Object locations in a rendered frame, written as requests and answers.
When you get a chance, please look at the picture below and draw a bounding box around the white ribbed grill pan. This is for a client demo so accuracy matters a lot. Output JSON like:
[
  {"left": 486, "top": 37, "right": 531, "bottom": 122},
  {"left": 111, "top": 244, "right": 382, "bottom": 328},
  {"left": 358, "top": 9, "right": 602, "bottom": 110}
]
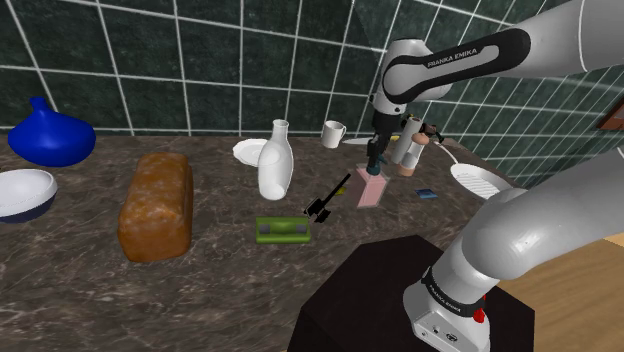
[{"left": 433, "top": 140, "right": 514, "bottom": 201}]

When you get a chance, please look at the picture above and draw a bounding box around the brown bread loaf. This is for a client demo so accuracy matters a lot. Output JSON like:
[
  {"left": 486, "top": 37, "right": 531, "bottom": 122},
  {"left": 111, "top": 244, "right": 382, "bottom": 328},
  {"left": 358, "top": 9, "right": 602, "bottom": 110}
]
[{"left": 117, "top": 151, "right": 195, "bottom": 263}]

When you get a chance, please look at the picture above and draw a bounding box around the white mug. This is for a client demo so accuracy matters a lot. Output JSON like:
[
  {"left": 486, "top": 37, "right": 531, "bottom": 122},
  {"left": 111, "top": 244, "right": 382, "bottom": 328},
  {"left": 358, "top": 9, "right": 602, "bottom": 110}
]
[{"left": 320, "top": 120, "right": 348, "bottom": 149}]

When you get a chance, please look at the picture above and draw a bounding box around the pink soap dispenser teal pump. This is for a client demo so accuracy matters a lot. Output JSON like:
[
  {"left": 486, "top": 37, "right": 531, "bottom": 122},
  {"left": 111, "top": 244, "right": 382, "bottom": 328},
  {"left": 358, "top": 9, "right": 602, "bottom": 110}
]
[{"left": 354, "top": 156, "right": 391, "bottom": 209}]

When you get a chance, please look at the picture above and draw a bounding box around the white bottle vase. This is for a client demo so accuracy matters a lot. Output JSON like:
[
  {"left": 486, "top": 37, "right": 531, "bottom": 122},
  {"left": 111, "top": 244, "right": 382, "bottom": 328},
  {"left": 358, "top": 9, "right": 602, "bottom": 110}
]
[{"left": 257, "top": 118, "right": 295, "bottom": 202}]

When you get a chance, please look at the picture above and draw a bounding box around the green block with grey pads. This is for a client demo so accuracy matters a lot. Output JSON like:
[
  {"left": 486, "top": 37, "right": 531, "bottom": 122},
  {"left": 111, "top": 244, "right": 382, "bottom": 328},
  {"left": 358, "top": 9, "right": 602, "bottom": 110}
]
[{"left": 255, "top": 216, "right": 312, "bottom": 245}]

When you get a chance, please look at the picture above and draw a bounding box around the black kitchen tool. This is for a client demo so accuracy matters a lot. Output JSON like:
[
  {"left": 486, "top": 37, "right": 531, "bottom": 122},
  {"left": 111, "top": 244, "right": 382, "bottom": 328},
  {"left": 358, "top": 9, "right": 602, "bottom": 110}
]
[{"left": 303, "top": 173, "right": 352, "bottom": 224}]

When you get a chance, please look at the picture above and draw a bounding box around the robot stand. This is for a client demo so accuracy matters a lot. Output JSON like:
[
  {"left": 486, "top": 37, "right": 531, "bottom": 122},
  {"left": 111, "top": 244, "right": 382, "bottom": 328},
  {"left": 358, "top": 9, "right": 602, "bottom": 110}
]
[{"left": 287, "top": 235, "right": 536, "bottom": 352}]

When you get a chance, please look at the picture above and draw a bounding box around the white bowl with blue outside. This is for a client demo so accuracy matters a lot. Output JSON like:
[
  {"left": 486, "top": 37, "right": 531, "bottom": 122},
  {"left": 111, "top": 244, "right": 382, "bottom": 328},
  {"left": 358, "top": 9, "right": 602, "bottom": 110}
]
[{"left": 0, "top": 168, "right": 59, "bottom": 225}]

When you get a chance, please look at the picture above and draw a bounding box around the dark brown small object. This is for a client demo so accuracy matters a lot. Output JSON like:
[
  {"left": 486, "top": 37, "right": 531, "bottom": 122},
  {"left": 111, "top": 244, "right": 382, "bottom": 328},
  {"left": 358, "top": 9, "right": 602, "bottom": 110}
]
[{"left": 420, "top": 123, "right": 445, "bottom": 144}]

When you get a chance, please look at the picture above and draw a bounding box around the blue round vase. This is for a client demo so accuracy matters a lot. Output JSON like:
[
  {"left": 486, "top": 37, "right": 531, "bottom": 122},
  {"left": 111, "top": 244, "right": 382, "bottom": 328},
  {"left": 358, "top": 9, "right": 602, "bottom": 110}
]
[{"left": 7, "top": 96, "right": 97, "bottom": 168}]

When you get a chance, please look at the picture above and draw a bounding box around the white and wood pepper mill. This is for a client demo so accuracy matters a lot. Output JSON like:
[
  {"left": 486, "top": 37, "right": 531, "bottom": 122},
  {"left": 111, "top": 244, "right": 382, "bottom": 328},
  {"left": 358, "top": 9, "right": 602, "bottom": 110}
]
[{"left": 396, "top": 132, "right": 431, "bottom": 178}]

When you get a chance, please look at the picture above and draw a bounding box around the small white plate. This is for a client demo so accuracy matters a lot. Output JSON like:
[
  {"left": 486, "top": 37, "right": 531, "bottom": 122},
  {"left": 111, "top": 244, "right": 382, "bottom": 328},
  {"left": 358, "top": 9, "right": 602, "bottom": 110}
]
[{"left": 232, "top": 138, "right": 269, "bottom": 168}]

